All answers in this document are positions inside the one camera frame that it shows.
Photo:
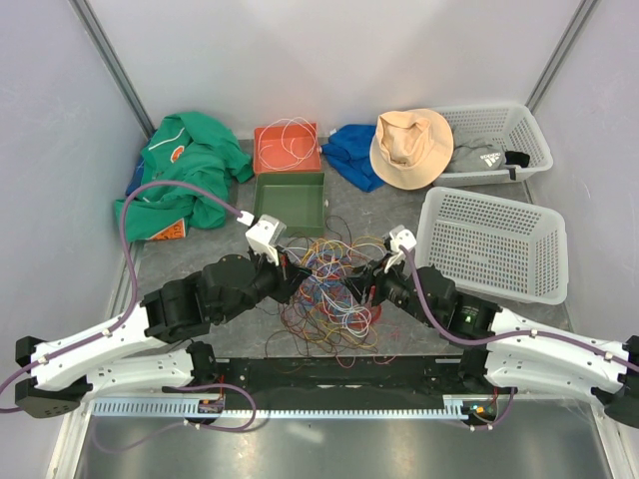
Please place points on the light blue cable duct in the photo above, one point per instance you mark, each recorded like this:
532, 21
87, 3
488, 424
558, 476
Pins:
452, 409

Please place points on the near white plastic basket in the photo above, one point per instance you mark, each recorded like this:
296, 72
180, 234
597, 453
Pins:
495, 246

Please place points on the green plastic tray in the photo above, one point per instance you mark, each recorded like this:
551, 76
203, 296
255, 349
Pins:
296, 199

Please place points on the grey adidas garment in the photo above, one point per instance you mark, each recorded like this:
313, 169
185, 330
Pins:
476, 154

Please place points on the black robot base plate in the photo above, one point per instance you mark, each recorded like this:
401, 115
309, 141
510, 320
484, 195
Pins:
321, 383

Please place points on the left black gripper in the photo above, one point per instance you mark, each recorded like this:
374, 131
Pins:
289, 275

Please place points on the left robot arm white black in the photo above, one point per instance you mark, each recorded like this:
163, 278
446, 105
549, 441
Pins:
179, 310

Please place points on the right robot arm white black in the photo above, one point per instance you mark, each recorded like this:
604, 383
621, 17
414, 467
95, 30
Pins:
502, 348

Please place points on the peach bucket hat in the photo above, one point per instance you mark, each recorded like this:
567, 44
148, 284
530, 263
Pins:
411, 149

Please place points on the right aluminium frame post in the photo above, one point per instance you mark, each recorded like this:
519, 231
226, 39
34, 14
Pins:
575, 27

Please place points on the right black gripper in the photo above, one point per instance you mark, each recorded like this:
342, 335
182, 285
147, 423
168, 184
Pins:
362, 279

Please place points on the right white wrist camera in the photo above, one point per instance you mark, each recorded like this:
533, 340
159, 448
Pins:
399, 242

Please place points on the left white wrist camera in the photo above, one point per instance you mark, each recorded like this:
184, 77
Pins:
263, 235

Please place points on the white plastic basket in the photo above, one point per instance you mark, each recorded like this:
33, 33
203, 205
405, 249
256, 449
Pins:
509, 125
495, 246

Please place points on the green jacket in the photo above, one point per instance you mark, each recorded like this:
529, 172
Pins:
190, 153

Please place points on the orange plastic tray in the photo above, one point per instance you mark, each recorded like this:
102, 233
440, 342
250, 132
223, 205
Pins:
287, 146

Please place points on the far white plastic basket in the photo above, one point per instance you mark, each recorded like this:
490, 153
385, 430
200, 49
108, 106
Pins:
509, 125

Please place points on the blue cloth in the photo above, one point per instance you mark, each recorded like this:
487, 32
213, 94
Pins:
347, 151

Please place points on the aluminium frame post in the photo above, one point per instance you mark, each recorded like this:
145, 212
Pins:
107, 52
575, 27

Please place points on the left aluminium frame post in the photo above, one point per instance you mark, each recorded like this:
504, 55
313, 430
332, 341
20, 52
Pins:
107, 52

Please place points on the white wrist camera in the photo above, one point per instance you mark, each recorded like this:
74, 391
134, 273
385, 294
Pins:
263, 235
399, 242

